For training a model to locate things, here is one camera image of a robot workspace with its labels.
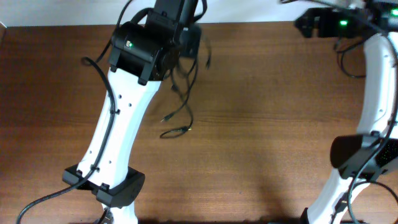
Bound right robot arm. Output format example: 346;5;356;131
294;1;397;223

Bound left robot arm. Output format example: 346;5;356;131
63;1;201;223

